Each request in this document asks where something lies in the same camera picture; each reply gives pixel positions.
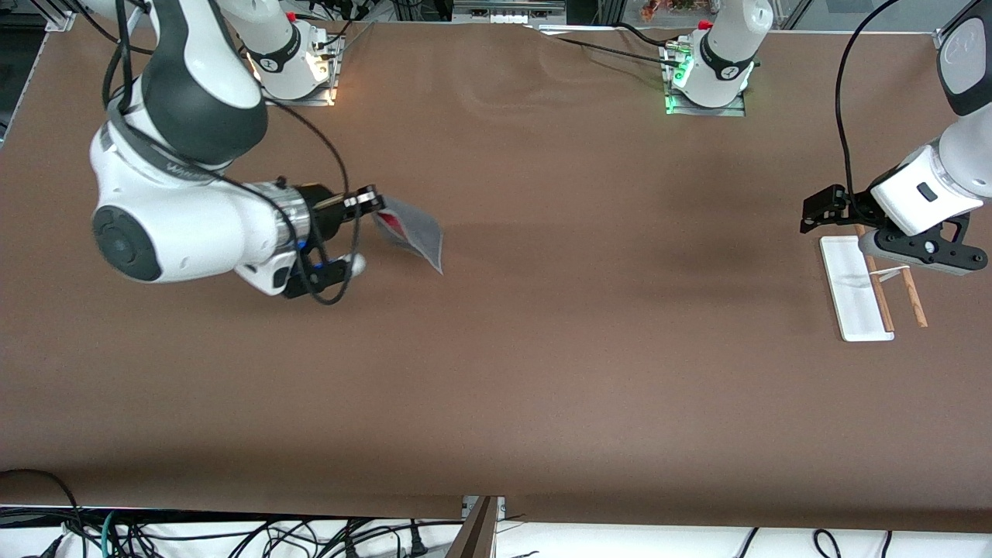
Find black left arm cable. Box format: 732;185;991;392
835;0;904;223

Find aluminium bracket at table edge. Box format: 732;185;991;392
463;496;507;522

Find dark table support post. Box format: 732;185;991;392
447;496;499;558

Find white device with connectors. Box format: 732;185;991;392
452;0;568;26

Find short black cable on table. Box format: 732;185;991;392
616;22;691;49

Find grey and pink towel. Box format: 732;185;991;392
372;195;445;276

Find long black cable on table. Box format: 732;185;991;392
535;27;679;68

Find orange background object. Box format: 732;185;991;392
639;0;718;21

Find white rack with wooden rods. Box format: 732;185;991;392
819;225;928;343

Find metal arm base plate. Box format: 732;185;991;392
260;33;339;107
664;43;747;118

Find tangled black floor cable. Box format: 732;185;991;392
116;519;408;558

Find thick black floor cable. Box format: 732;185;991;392
0;468;88;558

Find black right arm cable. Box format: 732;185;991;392
101;0;363;305

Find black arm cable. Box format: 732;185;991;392
101;0;363;305
835;0;904;223

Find brown table cover sheet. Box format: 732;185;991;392
0;15;992;536

